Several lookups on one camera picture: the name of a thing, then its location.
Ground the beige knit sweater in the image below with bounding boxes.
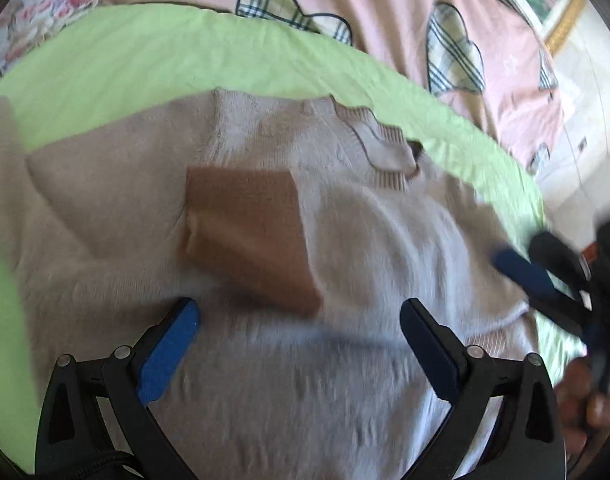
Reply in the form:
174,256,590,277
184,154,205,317
0,90,537,479

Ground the person's right hand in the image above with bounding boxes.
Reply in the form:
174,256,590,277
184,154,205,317
554,358,610,456

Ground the pink quilt with plaid hearts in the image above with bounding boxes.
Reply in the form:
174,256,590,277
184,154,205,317
102,0,562,172

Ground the green bed sheet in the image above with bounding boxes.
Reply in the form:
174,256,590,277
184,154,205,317
0,1,586,474

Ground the pink purple floral cloth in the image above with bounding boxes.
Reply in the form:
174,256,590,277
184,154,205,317
0,0,99,79

